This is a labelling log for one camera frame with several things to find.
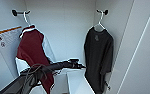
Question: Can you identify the black garment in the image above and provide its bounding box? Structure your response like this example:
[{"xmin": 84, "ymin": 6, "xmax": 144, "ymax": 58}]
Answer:
[{"xmin": 83, "ymin": 26, "xmax": 115, "ymax": 94}]

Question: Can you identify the white clothes hanger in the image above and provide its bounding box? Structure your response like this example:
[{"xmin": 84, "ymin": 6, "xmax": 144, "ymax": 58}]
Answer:
[
  {"xmin": 92, "ymin": 9, "xmax": 107, "ymax": 33},
  {"xmin": 18, "ymin": 11, "xmax": 37, "ymax": 34}
]

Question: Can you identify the white wardrobe door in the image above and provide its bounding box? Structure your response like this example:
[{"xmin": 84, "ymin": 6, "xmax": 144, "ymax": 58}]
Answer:
[{"xmin": 114, "ymin": 0, "xmax": 150, "ymax": 94}]

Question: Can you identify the white inner shelf unit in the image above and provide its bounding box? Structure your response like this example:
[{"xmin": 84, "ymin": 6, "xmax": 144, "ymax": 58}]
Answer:
[{"xmin": 65, "ymin": 68, "xmax": 96, "ymax": 94}]

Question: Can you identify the dark door hinge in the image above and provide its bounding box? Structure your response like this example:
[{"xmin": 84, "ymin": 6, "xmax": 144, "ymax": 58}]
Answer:
[{"xmin": 105, "ymin": 82, "xmax": 112, "ymax": 92}]

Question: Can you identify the white wardrobe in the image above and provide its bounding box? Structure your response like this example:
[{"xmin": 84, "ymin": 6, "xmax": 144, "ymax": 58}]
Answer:
[{"xmin": 0, "ymin": 0, "xmax": 150, "ymax": 94}]

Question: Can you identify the maroon and white jacket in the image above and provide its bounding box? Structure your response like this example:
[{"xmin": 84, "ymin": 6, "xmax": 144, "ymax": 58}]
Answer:
[{"xmin": 14, "ymin": 24, "xmax": 57, "ymax": 94}]

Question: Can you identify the black wardrobe hook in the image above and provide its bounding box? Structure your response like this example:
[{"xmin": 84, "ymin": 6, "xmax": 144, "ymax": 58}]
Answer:
[
  {"xmin": 95, "ymin": 8, "xmax": 110, "ymax": 17},
  {"xmin": 11, "ymin": 8, "xmax": 32, "ymax": 18}
]

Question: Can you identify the white orange paper label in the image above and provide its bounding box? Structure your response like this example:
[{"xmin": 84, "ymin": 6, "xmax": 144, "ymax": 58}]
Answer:
[{"xmin": 0, "ymin": 25, "xmax": 23, "ymax": 52}]

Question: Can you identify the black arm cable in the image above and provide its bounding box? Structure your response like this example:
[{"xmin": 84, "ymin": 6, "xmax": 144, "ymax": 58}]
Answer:
[{"xmin": 21, "ymin": 64, "xmax": 51, "ymax": 89}]

